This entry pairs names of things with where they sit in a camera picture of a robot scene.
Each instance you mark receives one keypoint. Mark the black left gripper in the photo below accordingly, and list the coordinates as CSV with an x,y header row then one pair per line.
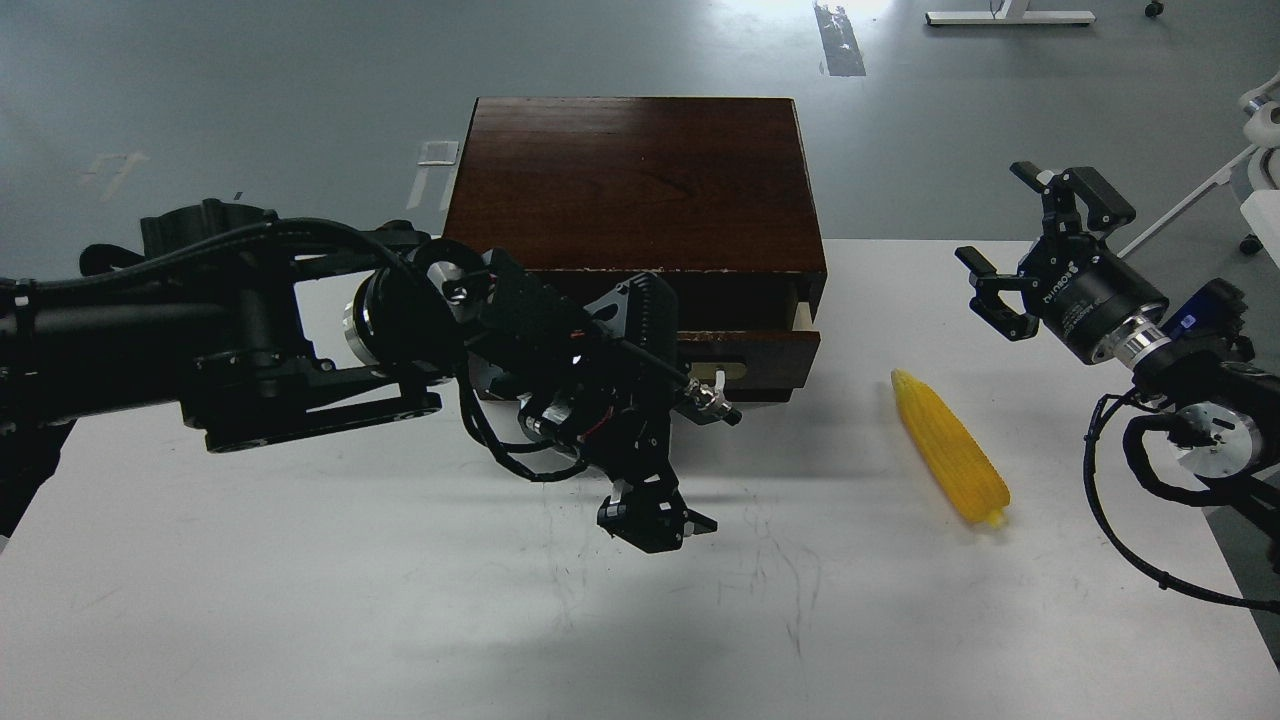
x,y
559,388

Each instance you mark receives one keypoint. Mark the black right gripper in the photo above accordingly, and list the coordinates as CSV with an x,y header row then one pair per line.
x,y
1076,286

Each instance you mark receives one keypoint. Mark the wooden drawer with white handle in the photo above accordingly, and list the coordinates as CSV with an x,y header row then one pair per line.
x,y
757,326

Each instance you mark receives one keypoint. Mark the yellow corn cob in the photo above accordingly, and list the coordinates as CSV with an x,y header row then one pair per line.
x,y
957,463

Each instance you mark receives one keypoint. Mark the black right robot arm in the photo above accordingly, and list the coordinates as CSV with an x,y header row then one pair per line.
x,y
1215,423

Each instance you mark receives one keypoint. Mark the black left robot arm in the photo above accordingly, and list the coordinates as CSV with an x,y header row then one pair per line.
x,y
265,330

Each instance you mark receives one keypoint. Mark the dark wooden drawer cabinet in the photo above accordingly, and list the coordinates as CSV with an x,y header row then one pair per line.
x,y
586,191

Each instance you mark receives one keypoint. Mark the white office chair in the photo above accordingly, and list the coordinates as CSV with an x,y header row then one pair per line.
x,y
1252,173

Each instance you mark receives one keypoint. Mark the white desk base frame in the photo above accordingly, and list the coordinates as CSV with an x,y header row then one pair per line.
x,y
1010,14

